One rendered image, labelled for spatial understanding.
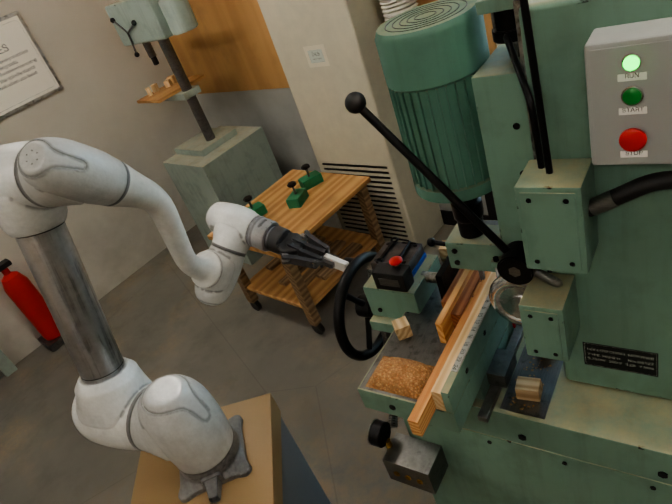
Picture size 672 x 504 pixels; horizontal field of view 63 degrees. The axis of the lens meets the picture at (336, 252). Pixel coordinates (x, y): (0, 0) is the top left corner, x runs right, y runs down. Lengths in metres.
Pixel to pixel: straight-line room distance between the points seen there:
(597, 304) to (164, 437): 0.91
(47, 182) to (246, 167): 2.31
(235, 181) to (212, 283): 1.83
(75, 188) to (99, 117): 2.80
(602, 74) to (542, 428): 0.67
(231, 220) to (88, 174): 0.52
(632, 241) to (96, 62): 3.48
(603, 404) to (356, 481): 1.17
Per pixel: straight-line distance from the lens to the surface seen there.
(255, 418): 1.52
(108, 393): 1.40
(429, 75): 0.91
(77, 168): 1.12
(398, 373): 1.10
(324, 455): 2.24
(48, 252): 1.29
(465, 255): 1.15
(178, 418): 1.29
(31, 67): 3.78
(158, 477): 1.55
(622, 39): 0.73
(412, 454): 1.36
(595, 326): 1.07
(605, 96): 0.75
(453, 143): 0.96
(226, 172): 3.26
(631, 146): 0.77
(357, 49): 2.53
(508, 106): 0.90
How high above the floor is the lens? 1.72
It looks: 32 degrees down
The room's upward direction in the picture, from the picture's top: 21 degrees counter-clockwise
